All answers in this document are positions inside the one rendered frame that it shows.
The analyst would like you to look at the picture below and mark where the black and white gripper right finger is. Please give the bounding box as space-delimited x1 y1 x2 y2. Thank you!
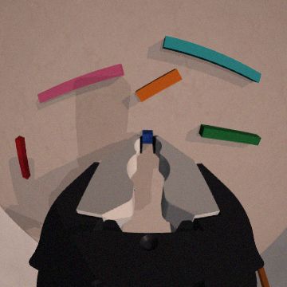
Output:
152 136 264 272

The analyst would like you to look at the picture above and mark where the orange rod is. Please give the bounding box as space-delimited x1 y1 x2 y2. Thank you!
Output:
136 69 182 102

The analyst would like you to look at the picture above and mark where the red rod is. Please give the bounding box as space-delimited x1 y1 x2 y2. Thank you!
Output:
15 136 30 179

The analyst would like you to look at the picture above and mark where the pink rod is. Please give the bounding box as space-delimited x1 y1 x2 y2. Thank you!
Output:
37 64 124 103

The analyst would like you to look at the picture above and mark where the small blue cube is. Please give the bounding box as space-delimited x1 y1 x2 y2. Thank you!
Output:
143 130 153 144

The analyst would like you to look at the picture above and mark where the turquoise rod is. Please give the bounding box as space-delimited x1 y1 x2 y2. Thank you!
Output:
163 36 261 83

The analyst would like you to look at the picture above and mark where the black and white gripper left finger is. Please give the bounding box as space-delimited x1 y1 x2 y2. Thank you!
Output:
29 135 143 270

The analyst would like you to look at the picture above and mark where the green rod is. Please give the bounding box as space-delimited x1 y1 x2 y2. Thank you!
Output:
199 124 261 145

